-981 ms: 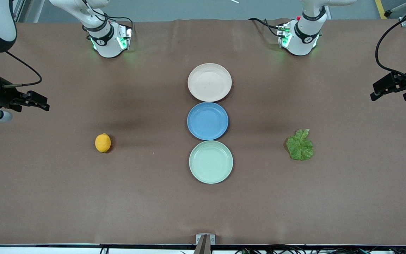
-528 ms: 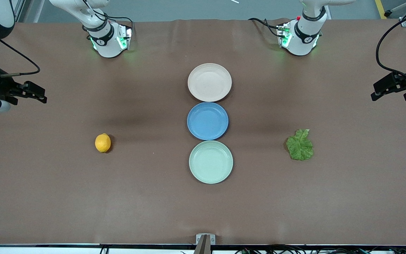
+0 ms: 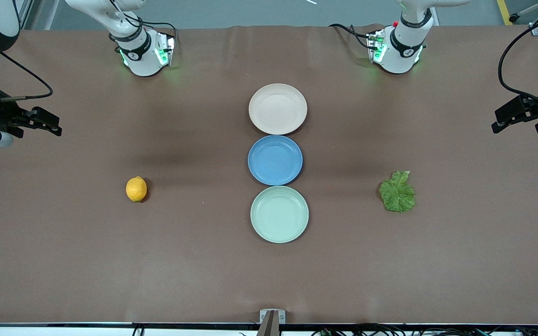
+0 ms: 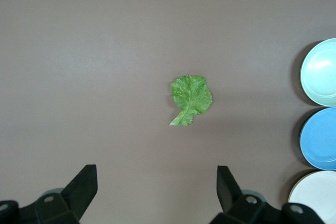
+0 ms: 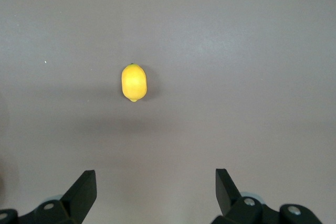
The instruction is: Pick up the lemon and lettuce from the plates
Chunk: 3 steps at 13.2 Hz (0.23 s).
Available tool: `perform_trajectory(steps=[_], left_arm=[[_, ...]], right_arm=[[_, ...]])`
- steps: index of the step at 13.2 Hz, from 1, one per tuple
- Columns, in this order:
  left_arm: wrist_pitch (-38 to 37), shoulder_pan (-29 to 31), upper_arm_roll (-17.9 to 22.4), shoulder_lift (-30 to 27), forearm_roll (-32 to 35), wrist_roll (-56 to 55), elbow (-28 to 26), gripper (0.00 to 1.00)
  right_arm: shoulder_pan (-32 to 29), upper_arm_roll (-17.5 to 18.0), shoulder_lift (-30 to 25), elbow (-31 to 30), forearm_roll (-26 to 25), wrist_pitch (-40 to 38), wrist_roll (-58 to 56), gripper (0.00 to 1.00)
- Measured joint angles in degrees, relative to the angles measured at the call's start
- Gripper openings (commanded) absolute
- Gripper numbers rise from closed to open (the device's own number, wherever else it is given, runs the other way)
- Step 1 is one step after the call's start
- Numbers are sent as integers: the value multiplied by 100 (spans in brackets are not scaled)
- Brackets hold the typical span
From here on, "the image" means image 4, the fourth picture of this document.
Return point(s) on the brown table cover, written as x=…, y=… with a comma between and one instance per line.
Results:
x=105, y=64

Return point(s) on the beige round plate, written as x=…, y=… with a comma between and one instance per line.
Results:
x=315, y=195

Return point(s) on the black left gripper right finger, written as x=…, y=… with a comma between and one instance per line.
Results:
x=236, y=203

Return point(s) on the pale green round plate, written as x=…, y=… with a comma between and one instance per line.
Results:
x=321, y=74

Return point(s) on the blue round plate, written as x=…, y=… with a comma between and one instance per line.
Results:
x=320, y=138

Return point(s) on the green lettuce leaf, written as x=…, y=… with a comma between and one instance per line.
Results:
x=191, y=96

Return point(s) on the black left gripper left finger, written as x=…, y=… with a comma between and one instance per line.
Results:
x=68, y=200

